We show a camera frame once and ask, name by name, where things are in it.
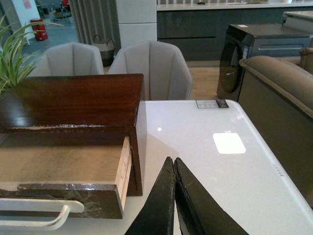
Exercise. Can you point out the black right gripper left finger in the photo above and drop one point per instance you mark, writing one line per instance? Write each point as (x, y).
(157, 215)

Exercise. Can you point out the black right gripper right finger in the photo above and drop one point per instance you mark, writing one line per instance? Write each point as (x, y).
(198, 212)

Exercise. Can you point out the white metal drawer handle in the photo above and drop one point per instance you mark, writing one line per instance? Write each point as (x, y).
(62, 207)

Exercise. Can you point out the dark wooden drawer cabinet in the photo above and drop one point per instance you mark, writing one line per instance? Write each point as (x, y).
(88, 103)

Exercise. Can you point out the black and white label sticker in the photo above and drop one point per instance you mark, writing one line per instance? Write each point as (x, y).
(217, 103)

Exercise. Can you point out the tan sofa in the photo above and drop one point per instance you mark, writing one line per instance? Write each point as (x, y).
(277, 96)

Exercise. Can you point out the beige chair right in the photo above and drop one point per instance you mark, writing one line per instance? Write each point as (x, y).
(166, 73)

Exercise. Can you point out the beige chair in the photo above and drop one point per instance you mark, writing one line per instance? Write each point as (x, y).
(72, 59)
(166, 73)

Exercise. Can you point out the black washing machine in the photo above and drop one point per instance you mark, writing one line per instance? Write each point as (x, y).
(247, 40)

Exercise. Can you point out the beige chair left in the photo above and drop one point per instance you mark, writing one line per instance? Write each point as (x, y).
(72, 59)

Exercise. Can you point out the grey kitchen counter cabinet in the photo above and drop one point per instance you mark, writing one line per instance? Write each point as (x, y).
(198, 27)

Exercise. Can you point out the green spider plant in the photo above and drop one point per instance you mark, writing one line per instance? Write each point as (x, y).
(14, 66)

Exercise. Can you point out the woven basket with handles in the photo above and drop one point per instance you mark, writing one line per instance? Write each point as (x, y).
(106, 47)

